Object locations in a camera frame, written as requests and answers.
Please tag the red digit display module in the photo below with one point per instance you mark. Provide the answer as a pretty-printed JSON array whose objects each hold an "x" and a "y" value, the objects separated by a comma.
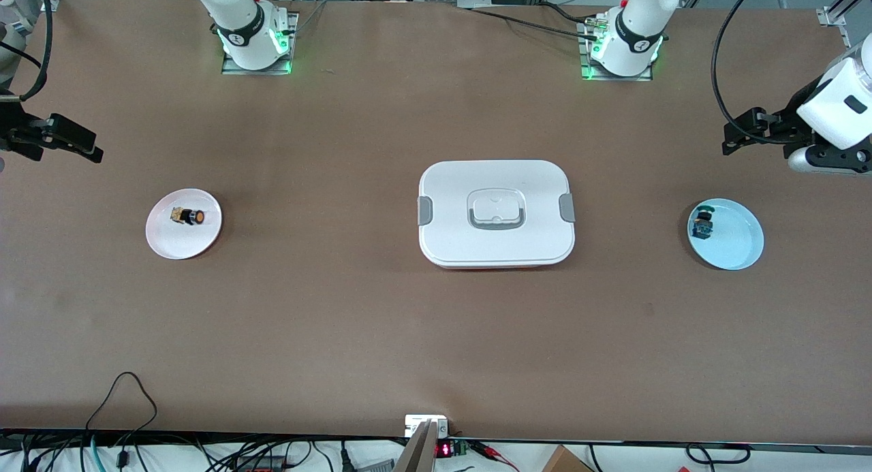
[{"x": 444, "y": 449}]

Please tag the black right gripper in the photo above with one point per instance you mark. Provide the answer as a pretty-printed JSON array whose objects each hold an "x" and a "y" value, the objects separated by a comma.
[{"x": 15, "y": 133}]

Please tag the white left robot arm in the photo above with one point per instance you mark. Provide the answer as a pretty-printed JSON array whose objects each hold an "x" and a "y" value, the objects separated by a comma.
[{"x": 640, "y": 22}]

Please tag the small white box device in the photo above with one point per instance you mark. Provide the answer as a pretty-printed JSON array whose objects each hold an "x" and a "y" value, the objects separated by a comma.
[{"x": 415, "y": 423}]

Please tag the aluminium profile bar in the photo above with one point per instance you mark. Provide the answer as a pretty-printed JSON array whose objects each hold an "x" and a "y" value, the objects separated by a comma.
[{"x": 419, "y": 455}]

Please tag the light blue round plate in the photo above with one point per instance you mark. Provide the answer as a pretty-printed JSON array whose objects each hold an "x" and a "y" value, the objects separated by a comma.
[{"x": 732, "y": 240}]

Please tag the pink round plate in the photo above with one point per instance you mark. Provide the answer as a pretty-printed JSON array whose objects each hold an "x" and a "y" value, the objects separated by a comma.
[{"x": 184, "y": 244}]

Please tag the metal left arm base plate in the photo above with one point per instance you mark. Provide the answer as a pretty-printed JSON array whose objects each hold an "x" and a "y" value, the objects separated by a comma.
[{"x": 586, "y": 74}]

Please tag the brown cardboard box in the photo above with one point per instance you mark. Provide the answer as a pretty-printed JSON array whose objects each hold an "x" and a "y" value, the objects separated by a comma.
[{"x": 565, "y": 462}]

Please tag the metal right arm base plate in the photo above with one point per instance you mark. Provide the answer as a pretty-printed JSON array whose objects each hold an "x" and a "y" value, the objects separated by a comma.
[{"x": 231, "y": 69}]

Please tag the orange push-button switch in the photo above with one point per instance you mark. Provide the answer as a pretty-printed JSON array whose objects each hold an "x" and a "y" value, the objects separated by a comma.
[{"x": 194, "y": 216}]

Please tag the white lunch box grey clips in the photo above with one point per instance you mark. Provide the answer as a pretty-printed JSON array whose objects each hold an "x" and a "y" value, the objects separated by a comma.
[{"x": 497, "y": 247}]

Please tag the aluminium frame rail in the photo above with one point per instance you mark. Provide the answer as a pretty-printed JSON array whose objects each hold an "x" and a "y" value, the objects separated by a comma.
[{"x": 834, "y": 19}]

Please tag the blue push-button switch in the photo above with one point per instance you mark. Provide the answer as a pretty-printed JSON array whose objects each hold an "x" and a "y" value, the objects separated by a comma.
[{"x": 702, "y": 227}]

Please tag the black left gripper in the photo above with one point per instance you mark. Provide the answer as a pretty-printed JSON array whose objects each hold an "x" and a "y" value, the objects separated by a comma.
[{"x": 790, "y": 120}]

